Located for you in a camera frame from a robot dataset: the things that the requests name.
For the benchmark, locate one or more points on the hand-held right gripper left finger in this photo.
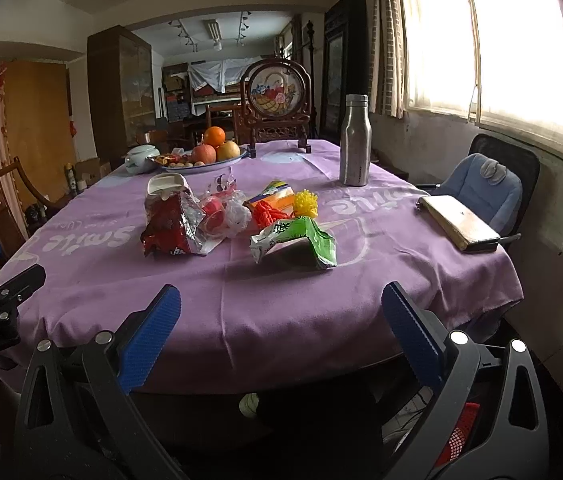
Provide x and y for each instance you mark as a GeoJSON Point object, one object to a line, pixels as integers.
{"type": "Point", "coordinates": [154, 335]}

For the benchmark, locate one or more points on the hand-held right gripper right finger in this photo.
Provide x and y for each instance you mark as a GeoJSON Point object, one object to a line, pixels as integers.
{"type": "Point", "coordinates": [411, 330]}

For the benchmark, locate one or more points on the red foam net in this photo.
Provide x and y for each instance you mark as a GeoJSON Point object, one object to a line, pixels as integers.
{"type": "Point", "coordinates": [266, 215]}

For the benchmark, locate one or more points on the orange box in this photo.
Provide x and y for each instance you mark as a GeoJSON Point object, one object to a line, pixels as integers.
{"type": "Point", "coordinates": [276, 192]}

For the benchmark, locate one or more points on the wooden chair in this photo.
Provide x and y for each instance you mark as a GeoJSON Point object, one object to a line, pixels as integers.
{"type": "Point", "coordinates": [24, 180]}

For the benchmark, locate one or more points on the red snack bag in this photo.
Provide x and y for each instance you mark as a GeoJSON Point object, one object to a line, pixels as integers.
{"type": "Point", "coordinates": [169, 230]}

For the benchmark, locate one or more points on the white shoe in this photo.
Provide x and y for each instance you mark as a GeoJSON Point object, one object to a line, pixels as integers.
{"type": "Point", "coordinates": [249, 405]}

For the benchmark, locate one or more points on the gold wallet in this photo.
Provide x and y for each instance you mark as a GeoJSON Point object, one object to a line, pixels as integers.
{"type": "Point", "coordinates": [461, 222]}

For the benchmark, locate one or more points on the clear plastic wrapper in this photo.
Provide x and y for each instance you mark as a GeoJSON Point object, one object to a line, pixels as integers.
{"type": "Point", "coordinates": [214, 210]}

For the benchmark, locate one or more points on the green snack bag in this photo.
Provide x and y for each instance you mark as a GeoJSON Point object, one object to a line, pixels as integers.
{"type": "Point", "coordinates": [306, 237]}

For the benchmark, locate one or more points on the orange wooden door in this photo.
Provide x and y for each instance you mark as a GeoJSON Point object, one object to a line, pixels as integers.
{"type": "Point", "coordinates": [36, 120]}

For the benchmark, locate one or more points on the white cup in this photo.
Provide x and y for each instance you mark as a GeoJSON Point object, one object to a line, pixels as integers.
{"type": "Point", "coordinates": [164, 185]}

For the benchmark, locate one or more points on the blue chair cushion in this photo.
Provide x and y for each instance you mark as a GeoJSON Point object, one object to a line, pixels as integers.
{"type": "Point", "coordinates": [471, 185]}

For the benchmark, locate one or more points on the yellow foam net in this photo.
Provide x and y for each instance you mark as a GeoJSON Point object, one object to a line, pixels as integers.
{"type": "Point", "coordinates": [305, 204]}

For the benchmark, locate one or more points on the pile of nuts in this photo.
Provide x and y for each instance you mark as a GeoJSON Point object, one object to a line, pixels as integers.
{"type": "Point", "coordinates": [174, 160]}

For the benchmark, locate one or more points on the blue rimmed fruit plate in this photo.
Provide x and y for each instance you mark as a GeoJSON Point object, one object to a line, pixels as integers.
{"type": "Point", "coordinates": [226, 164]}

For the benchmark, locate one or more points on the red apple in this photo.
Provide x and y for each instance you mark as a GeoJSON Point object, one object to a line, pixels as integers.
{"type": "Point", "coordinates": [204, 154]}

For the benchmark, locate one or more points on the steel bottle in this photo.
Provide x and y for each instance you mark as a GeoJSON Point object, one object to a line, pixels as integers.
{"type": "Point", "coordinates": [355, 150]}

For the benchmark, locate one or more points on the yellow pear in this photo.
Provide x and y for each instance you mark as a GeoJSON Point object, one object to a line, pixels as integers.
{"type": "Point", "coordinates": [228, 150]}

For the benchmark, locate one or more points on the blue padded chair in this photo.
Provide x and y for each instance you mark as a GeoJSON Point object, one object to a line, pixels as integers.
{"type": "Point", "coordinates": [524, 160]}

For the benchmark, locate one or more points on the orange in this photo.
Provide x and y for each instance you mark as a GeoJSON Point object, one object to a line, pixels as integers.
{"type": "Point", "coordinates": [214, 136]}

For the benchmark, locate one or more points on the wooden glass cabinet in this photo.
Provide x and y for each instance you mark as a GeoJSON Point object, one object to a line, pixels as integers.
{"type": "Point", "coordinates": [111, 90]}

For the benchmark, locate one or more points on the dark carved cabinet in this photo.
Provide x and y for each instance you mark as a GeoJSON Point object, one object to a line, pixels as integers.
{"type": "Point", "coordinates": [344, 70]}

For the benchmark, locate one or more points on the white draped cloth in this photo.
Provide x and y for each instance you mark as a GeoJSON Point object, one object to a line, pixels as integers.
{"type": "Point", "coordinates": [216, 72]}

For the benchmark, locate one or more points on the round embroidered table screen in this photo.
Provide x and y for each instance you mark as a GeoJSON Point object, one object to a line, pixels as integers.
{"type": "Point", "coordinates": [274, 92]}

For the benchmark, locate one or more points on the checked curtain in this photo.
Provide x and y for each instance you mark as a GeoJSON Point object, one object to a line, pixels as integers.
{"type": "Point", "coordinates": [386, 50]}

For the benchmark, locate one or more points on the window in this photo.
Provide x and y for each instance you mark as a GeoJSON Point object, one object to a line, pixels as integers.
{"type": "Point", "coordinates": [511, 50]}

